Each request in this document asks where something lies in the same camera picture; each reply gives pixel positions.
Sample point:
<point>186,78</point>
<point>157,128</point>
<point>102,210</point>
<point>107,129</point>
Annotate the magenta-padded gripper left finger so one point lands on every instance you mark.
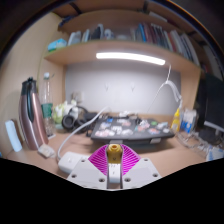
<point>85,171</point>

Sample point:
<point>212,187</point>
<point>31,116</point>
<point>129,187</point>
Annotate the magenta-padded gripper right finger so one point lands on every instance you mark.
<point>143,171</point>

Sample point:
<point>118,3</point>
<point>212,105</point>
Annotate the white power strip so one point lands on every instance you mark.
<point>68,161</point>

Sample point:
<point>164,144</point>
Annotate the grey laptop stand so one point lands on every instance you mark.
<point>140,141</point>

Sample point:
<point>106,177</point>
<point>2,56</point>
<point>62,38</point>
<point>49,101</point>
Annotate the small white packet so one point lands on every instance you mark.
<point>46,151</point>

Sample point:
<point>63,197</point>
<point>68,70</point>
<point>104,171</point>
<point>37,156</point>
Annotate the black sticker-covered laptop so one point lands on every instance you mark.
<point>131,128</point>

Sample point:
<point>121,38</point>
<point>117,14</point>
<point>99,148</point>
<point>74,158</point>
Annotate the black headphones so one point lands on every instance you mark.
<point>68,122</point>

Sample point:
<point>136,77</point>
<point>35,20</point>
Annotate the yellow squeeze bottle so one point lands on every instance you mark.
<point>175,123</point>

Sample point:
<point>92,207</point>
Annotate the white and green plush toy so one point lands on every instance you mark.
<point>63,111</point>

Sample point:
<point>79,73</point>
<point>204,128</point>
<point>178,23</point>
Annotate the blue and white box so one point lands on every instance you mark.
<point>189,121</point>

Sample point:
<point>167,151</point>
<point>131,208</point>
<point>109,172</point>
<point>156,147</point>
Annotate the pink metallic thermos jug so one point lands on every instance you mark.
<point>31,126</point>

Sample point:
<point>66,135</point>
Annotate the clear green-labelled water bottle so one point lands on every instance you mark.
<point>48,110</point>

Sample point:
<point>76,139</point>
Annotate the blue and white keypad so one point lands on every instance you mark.
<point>215,154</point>

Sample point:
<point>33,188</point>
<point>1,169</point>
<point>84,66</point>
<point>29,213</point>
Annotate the flat white and blue case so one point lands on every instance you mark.
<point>13,135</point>

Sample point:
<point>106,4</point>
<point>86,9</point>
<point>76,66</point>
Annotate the black monitor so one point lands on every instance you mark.
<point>213,103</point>

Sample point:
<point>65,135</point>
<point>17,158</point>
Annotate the white light bar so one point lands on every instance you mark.
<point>130,57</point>

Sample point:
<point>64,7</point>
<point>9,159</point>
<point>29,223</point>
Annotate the wooden shelf unit with books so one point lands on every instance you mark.
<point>110,50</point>

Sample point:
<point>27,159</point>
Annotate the white wall outlet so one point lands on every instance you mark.
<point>77,97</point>

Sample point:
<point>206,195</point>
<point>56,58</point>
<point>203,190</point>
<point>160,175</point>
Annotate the small wall hook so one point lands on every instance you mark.
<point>132,87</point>
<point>106,87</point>

